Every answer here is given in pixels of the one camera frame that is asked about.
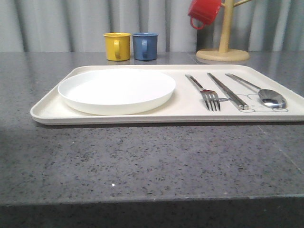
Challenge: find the white round plate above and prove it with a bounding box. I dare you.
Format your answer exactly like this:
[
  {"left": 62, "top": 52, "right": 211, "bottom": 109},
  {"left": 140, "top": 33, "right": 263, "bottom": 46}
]
[{"left": 57, "top": 68, "right": 176, "bottom": 115}]

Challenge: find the silver metal fork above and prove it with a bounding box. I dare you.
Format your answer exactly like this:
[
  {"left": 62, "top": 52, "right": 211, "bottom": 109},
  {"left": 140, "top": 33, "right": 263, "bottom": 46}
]
[{"left": 185, "top": 74, "right": 221, "bottom": 112}]

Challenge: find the silver metal spoon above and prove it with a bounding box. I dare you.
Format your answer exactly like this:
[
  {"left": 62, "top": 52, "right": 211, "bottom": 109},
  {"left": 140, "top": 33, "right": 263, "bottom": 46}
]
[{"left": 225, "top": 73, "right": 287, "bottom": 109}]

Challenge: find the beige rabbit serving tray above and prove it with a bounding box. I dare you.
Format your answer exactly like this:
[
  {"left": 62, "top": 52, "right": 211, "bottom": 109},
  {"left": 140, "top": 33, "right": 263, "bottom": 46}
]
[{"left": 30, "top": 65, "right": 304, "bottom": 125}]

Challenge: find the blue enamel mug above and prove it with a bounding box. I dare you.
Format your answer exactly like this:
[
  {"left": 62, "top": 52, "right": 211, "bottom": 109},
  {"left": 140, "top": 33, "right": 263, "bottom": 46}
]
[{"left": 132, "top": 32, "right": 158, "bottom": 61}]

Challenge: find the yellow enamel mug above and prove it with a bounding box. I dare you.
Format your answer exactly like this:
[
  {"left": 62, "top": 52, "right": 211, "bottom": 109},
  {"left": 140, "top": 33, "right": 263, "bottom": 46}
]
[{"left": 103, "top": 32, "right": 131, "bottom": 61}]

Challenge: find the wooden mug tree stand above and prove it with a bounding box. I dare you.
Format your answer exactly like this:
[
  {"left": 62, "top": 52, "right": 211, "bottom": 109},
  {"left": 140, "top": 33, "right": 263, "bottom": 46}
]
[{"left": 196, "top": 0, "right": 250, "bottom": 62}]

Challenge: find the red enamel mug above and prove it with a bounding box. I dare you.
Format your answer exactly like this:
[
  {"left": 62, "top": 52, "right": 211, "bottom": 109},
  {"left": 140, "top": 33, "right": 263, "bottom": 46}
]
[{"left": 188, "top": 0, "right": 222, "bottom": 30}]

